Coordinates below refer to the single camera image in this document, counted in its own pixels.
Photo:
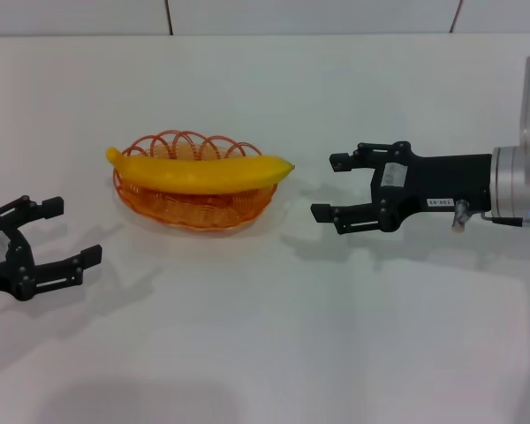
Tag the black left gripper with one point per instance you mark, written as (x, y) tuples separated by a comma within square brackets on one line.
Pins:
[(6, 260)]

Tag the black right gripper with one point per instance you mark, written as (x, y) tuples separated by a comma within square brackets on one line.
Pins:
[(446, 183)]

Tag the yellow banana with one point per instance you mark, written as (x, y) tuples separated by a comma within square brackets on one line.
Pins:
[(203, 174)]

